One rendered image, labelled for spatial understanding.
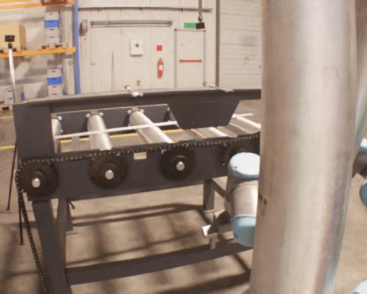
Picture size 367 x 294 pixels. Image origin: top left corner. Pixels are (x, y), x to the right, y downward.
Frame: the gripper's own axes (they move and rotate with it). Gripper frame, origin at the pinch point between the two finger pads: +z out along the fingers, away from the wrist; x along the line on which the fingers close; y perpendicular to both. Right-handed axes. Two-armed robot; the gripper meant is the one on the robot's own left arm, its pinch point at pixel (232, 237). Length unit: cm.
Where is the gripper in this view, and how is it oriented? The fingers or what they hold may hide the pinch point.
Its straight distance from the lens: 98.3
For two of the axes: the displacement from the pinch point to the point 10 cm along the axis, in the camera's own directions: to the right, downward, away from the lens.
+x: -9.7, 1.8, -1.8
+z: 0.1, 7.4, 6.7
